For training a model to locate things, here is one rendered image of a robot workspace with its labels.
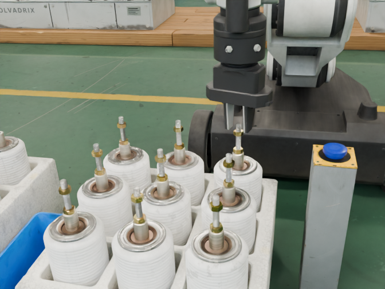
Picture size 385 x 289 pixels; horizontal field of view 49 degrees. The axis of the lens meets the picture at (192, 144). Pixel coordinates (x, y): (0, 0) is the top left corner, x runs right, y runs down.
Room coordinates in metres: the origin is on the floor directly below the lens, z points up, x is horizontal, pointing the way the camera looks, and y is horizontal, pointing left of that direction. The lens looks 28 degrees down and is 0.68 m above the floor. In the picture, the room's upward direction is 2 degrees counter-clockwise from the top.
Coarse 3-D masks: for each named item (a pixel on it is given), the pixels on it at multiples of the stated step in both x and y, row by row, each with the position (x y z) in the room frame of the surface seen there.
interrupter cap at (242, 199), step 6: (210, 192) 0.63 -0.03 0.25; (216, 192) 0.63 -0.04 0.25; (240, 192) 0.62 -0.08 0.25; (246, 192) 0.62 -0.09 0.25; (210, 198) 0.61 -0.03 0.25; (240, 198) 0.61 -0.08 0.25; (246, 198) 0.60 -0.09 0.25; (228, 204) 0.59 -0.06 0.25; (234, 204) 0.59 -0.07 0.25; (240, 204) 0.59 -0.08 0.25; (246, 204) 0.59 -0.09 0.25; (222, 210) 0.57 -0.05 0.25; (228, 210) 0.57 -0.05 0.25; (234, 210) 0.57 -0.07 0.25; (240, 210) 0.57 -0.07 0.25
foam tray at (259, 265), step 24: (264, 192) 0.73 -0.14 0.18; (192, 216) 0.67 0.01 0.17; (264, 216) 0.65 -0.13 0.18; (264, 240) 0.58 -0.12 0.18; (48, 264) 0.55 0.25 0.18; (264, 264) 0.52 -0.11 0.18; (24, 288) 0.49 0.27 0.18; (48, 288) 0.49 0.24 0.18; (72, 288) 0.49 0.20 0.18; (96, 288) 0.48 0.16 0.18; (264, 288) 0.47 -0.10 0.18
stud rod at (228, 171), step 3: (228, 153) 0.61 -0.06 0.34; (228, 156) 0.60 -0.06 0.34; (231, 156) 0.60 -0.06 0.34; (228, 159) 0.60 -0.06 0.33; (231, 159) 0.60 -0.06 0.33; (228, 162) 0.60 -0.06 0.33; (228, 168) 0.60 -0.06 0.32; (231, 168) 0.61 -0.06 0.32; (228, 171) 0.60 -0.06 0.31; (231, 171) 0.61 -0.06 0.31; (228, 174) 0.60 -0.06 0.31; (231, 174) 0.61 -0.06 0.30; (228, 177) 0.60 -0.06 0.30; (231, 177) 0.61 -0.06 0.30; (228, 180) 0.60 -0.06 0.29
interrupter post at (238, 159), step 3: (234, 153) 0.72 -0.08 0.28; (243, 153) 0.72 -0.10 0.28; (234, 156) 0.71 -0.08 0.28; (237, 156) 0.71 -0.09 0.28; (240, 156) 0.71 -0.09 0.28; (243, 156) 0.72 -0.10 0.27; (234, 159) 0.71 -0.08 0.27; (237, 159) 0.71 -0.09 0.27; (240, 159) 0.71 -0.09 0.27; (237, 162) 0.71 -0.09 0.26; (240, 162) 0.71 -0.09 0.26; (234, 165) 0.71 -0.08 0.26; (237, 165) 0.71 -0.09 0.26; (240, 165) 0.71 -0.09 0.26; (237, 168) 0.71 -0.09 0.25; (240, 168) 0.71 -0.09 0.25
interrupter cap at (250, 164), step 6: (246, 156) 0.75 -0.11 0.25; (222, 162) 0.73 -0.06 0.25; (246, 162) 0.73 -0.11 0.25; (252, 162) 0.73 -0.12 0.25; (222, 168) 0.71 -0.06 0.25; (234, 168) 0.71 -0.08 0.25; (246, 168) 0.71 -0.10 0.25; (252, 168) 0.70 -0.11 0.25; (234, 174) 0.68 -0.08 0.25; (240, 174) 0.68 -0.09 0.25; (246, 174) 0.68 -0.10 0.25
